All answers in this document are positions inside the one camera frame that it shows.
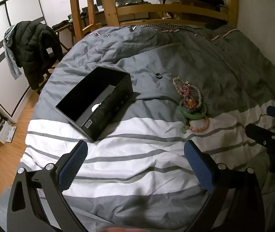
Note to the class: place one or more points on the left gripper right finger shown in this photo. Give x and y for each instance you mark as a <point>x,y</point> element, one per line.
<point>234,201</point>

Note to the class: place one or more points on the black open box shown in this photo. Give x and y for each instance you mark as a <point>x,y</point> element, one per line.
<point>96,100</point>

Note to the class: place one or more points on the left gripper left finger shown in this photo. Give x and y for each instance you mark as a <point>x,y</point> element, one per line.
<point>25,211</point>

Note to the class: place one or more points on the white sliding wardrobe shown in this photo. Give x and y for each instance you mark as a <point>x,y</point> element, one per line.
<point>15,92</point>

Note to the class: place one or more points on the green jade bangle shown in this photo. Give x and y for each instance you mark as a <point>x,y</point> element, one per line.
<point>193,114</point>

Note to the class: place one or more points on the wooden bed frame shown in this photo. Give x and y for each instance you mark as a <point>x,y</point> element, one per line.
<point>112,13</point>

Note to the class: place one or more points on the black puffer jacket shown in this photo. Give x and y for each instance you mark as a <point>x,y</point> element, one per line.
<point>36,47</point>

